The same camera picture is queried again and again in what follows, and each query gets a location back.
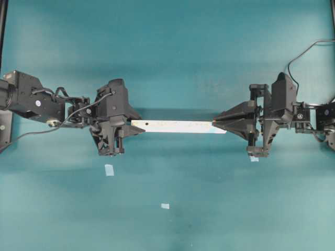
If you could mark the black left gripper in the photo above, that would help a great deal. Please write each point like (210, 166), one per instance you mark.
(107, 135)

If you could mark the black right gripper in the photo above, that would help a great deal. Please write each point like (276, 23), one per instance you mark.
(246, 128)

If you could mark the white particle board plank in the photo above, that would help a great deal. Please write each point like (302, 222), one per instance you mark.
(169, 126)

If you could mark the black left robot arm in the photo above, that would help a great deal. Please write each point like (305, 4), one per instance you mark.
(25, 96)

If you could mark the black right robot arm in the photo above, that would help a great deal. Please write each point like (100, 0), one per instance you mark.
(316, 120)

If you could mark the left blue tape marker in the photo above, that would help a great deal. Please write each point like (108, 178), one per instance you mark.
(109, 170)

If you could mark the middle blue tape marker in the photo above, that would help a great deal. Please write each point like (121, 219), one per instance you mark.
(165, 205)

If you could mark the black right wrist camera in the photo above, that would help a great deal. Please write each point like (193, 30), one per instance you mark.
(283, 93)

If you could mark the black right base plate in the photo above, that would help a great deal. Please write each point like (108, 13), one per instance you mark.
(330, 139)

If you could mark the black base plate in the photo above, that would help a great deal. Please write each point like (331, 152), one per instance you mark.
(330, 139)
(6, 121)

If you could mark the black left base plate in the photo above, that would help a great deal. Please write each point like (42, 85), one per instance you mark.
(6, 121)

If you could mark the black left frame post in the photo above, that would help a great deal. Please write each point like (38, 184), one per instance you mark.
(3, 16)

